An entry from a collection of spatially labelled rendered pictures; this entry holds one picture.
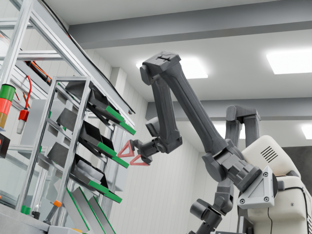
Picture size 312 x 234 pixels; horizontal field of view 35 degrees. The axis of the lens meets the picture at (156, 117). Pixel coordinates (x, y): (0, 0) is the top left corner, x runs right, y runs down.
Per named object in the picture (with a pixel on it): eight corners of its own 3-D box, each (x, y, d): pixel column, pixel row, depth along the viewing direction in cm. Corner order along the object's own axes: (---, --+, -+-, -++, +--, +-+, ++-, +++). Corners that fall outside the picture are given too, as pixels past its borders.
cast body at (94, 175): (97, 189, 201) (107, 173, 202) (90, 185, 198) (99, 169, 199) (86, 181, 207) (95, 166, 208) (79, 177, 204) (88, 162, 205)
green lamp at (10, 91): (14, 104, 176) (18, 91, 178) (6, 97, 171) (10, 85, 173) (2, 103, 177) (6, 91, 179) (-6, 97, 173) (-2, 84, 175)
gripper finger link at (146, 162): (122, 152, 202) (142, 143, 199) (131, 158, 208) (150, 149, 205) (125, 167, 198) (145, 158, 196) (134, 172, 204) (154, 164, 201)
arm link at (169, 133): (147, 71, 156) (174, 55, 160) (136, 63, 160) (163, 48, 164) (165, 159, 186) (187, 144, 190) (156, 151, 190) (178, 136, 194)
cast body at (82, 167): (86, 181, 208) (95, 166, 209) (80, 178, 204) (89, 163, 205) (74, 172, 213) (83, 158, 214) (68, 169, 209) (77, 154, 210)
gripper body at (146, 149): (133, 140, 195) (149, 133, 193) (145, 149, 204) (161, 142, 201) (136, 154, 192) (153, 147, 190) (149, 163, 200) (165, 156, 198)
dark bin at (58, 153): (106, 194, 206) (115, 179, 207) (87, 185, 195) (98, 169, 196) (65, 166, 223) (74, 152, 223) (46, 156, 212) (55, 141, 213)
